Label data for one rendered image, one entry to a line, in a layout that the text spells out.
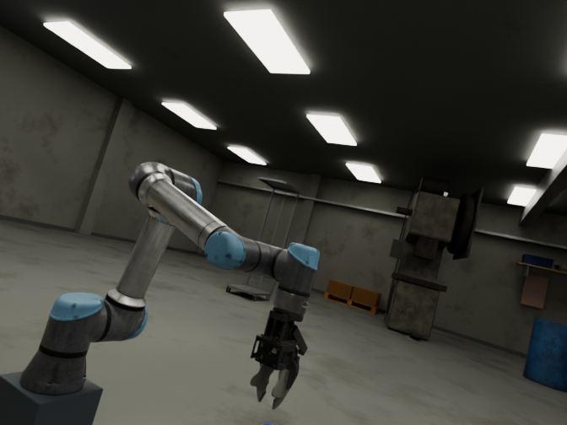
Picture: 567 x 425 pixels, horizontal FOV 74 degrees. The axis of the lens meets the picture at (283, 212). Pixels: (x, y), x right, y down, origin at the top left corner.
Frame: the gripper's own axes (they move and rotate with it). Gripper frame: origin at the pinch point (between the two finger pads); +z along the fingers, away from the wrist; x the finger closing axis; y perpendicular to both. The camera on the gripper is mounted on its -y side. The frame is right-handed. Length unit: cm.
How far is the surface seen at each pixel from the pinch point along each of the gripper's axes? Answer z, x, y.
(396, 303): -1, -114, -603
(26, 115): -154, -773, -244
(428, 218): -160, -96, -614
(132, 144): -193, -795, -488
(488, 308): -36, 15, -937
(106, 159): -131, -772, -424
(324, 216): -167, -431, -898
